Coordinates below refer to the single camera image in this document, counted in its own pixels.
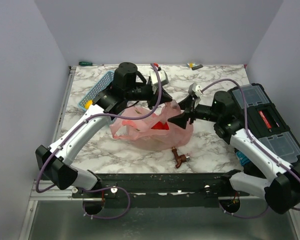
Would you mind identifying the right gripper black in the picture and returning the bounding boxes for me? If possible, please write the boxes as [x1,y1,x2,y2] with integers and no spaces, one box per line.
[167,94,221,130]

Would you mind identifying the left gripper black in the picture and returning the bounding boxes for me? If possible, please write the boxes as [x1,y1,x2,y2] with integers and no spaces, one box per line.
[125,84,173,111]

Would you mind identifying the red fake strawberry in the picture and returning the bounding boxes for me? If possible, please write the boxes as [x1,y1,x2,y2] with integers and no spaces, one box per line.
[151,121,170,131]

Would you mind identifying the pink plastic bag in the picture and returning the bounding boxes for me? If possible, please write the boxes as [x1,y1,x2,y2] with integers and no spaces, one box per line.
[109,100,194,151]

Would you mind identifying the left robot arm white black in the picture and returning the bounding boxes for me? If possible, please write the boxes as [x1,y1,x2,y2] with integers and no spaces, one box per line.
[35,62,172,198]

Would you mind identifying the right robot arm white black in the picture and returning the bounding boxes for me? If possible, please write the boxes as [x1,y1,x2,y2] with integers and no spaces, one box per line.
[168,91,300,214]

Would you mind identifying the small yellow black tool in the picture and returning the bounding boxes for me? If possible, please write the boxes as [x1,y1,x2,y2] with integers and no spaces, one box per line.
[186,62,203,71]

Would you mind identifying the brown brass faucet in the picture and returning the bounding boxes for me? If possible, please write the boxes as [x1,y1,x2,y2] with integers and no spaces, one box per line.
[171,147,190,169]

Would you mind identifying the blue plastic basket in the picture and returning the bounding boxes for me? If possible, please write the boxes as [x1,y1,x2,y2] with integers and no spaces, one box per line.
[77,70,114,111]

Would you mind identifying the black tool box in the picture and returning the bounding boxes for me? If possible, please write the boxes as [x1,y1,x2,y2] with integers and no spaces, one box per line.
[227,83,300,166]

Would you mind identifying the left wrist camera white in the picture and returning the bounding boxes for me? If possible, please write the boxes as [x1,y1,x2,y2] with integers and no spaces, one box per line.
[149,69,169,87]

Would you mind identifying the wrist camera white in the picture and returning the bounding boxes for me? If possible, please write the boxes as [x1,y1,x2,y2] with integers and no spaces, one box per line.
[188,83,202,99]
[149,69,169,87]

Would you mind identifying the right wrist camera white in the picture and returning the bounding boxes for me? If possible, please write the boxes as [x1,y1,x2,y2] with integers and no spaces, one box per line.
[188,83,202,99]

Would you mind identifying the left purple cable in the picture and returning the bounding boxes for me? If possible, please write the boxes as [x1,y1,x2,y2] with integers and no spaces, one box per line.
[34,62,163,220]

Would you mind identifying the purple cable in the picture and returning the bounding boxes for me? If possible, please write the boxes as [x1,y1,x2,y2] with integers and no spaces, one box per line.
[34,62,163,220]
[198,78,300,220]

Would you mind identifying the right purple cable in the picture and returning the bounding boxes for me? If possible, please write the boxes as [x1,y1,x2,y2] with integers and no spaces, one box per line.
[198,78,300,220]

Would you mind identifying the green handled screwdriver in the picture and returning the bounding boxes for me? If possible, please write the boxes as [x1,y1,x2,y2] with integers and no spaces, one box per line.
[78,61,104,67]

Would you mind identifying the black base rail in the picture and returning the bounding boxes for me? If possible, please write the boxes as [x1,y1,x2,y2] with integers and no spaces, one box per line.
[71,173,241,212]

